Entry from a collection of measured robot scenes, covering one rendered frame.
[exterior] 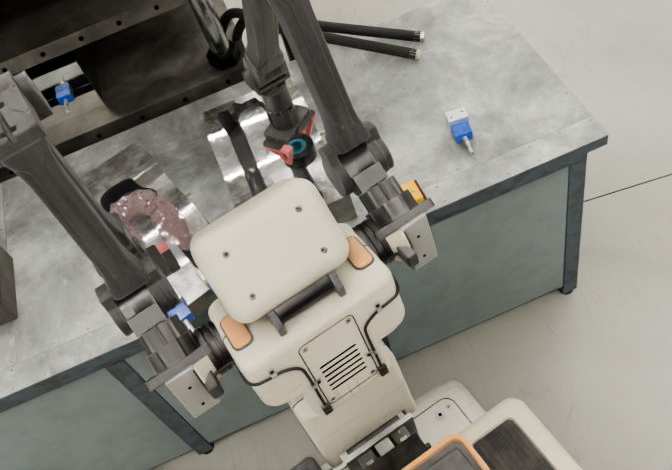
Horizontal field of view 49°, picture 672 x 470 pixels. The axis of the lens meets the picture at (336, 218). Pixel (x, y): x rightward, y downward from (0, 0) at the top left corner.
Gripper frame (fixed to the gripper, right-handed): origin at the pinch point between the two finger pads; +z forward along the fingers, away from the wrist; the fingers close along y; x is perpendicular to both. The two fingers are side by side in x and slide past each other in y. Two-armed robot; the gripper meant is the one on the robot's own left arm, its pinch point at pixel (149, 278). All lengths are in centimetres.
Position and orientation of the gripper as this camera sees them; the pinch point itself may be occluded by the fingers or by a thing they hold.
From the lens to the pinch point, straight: 159.4
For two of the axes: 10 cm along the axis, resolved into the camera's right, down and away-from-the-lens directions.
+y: -8.3, 5.3, -1.7
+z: -0.4, 2.4, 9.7
